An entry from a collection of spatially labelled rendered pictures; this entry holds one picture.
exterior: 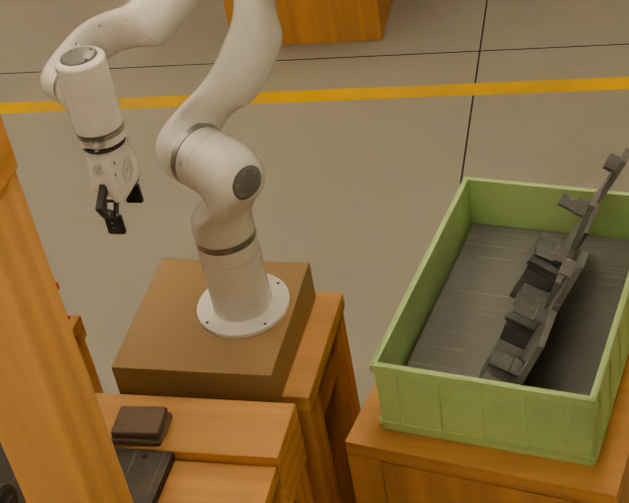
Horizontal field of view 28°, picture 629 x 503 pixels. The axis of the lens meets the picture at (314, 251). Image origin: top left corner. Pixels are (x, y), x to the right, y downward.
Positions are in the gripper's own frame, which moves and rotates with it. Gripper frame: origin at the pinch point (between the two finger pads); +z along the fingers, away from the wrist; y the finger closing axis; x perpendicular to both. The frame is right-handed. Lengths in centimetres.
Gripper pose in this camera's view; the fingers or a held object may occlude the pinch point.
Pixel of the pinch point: (125, 213)
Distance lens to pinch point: 223.6
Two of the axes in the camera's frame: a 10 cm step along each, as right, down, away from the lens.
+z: 1.5, 7.9, 6.0
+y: 2.2, -6.2, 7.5
